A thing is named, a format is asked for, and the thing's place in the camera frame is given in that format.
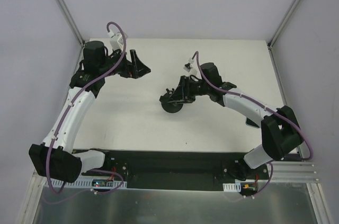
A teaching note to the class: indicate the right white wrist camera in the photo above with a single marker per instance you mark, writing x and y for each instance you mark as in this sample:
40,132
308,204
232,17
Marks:
188,67

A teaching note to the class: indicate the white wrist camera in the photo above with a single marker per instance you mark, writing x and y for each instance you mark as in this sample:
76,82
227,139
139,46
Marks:
116,40
188,67

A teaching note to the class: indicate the aluminium frame post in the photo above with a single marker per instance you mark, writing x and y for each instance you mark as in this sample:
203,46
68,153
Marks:
70,21
283,23

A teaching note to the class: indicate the left aluminium frame post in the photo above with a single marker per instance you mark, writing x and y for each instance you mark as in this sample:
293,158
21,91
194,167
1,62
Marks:
70,21

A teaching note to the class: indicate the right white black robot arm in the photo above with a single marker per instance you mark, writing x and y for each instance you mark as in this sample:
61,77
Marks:
280,131

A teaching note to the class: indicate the right white cable duct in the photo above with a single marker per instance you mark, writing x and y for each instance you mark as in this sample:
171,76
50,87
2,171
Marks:
232,187

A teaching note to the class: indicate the left white cable duct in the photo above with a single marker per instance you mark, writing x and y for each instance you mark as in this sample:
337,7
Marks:
99,184

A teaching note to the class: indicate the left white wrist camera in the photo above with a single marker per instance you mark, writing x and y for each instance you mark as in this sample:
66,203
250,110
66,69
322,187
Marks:
116,40

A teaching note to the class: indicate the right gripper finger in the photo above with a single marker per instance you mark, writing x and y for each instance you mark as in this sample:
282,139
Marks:
183,87
176,99

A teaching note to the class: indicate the black phone stand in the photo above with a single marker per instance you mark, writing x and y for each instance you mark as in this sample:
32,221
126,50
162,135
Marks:
169,107

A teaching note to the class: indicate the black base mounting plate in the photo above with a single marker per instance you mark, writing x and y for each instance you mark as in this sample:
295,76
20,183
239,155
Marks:
177,170

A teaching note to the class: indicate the white cable duct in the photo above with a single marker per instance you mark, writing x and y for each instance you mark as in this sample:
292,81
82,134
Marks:
232,187
99,184

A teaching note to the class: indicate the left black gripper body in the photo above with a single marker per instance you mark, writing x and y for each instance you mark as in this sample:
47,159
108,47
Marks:
131,65

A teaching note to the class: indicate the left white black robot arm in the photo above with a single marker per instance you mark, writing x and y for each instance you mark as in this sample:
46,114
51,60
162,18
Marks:
54,157

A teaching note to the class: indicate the right aluminium frame post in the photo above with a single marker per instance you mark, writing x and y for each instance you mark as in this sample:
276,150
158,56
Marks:
283,23

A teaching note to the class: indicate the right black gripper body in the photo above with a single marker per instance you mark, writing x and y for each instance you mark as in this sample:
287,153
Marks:
184,88

